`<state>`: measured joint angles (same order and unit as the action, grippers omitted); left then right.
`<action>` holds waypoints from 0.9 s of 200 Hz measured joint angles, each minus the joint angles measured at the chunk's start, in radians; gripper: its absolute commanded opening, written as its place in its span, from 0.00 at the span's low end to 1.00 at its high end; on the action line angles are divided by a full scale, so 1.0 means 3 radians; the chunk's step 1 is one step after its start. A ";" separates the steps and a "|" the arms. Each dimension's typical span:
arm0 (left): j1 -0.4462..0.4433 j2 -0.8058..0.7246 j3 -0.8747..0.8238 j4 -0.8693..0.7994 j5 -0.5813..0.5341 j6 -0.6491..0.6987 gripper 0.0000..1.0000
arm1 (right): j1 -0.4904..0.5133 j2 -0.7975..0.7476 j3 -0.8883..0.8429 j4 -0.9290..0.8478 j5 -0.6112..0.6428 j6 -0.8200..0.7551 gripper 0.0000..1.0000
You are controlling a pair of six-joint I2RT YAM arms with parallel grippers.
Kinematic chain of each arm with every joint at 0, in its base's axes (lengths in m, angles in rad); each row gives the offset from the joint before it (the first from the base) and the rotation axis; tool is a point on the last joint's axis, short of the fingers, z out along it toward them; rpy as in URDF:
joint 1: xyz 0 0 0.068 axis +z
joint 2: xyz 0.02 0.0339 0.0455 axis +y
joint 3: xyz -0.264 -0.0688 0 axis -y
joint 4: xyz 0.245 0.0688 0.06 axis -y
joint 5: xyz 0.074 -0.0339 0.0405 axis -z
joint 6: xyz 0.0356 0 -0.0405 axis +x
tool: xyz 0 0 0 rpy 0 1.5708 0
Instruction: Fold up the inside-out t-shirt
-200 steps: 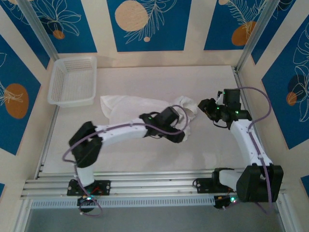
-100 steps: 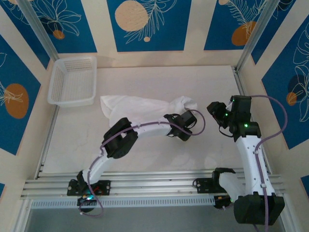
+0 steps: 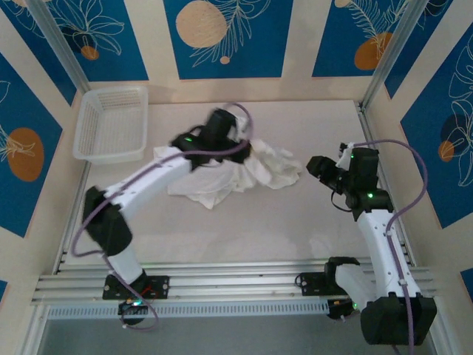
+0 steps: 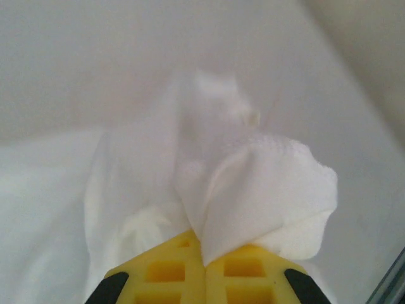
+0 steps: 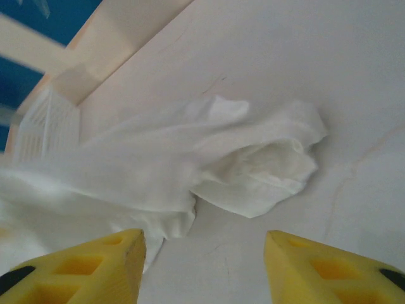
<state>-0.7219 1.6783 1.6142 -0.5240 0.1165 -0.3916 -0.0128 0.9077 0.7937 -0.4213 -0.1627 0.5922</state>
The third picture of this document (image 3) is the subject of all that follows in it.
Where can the white t-shirt with robot print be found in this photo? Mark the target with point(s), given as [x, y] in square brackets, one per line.
[273, 174]

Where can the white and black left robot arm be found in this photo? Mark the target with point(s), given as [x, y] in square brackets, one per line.
[148, 181]

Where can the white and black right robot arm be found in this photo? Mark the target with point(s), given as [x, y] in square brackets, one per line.
[380, 251]

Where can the white plastic mesh basket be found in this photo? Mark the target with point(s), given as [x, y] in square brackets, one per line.
[111, 125]

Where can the black right controller board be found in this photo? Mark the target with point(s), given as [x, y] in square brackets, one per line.
[338, 308]

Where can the black controller board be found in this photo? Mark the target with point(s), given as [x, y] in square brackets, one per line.
[338, 308]
[127, 308]

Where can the black left controller board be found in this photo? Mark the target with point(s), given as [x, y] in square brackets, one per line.
[127, 308]

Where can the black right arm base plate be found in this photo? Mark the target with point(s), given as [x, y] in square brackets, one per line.
[310, 283]

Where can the aluminium corner post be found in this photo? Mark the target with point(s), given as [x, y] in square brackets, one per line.
[59, 40]
[391, 55]

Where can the aluminium rail frame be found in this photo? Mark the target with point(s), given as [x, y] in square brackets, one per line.
[229, 281]

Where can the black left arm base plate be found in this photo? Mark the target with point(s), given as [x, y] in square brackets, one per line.
[162, 286]

